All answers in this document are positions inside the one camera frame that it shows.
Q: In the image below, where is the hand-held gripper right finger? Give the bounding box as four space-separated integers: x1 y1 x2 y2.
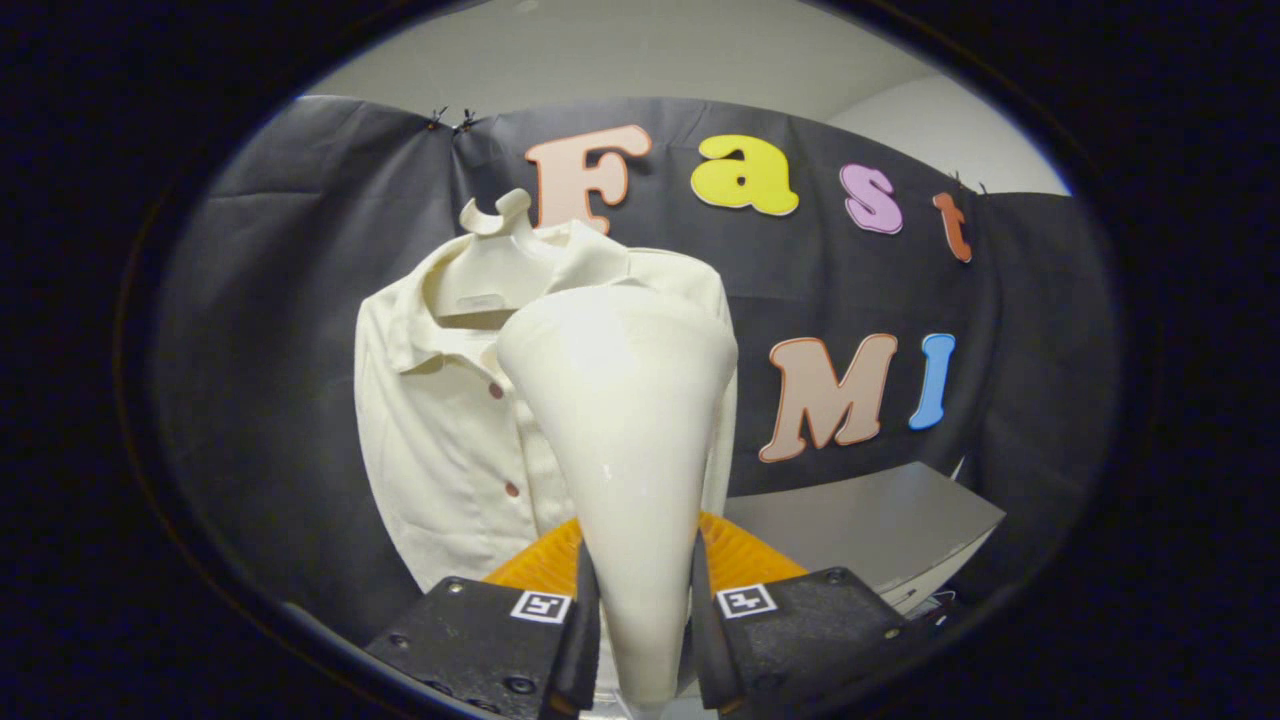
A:
690 510 909 717

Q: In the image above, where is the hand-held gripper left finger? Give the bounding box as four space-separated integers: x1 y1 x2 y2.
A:
365 515 602 720

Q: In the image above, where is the white garment steamer head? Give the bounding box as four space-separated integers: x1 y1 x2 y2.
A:
497 285 740 713

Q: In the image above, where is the cream button-up shirt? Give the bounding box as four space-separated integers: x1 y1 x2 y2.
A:
355 222 739 593

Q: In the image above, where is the grey and white cabinet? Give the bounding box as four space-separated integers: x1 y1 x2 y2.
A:
725 460 1006 613

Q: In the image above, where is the white plastic hanger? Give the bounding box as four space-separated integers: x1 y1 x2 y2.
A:
425 190 561 321

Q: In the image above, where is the black backdrop cloth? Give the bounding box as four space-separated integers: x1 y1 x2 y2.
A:
160 95 1116 641

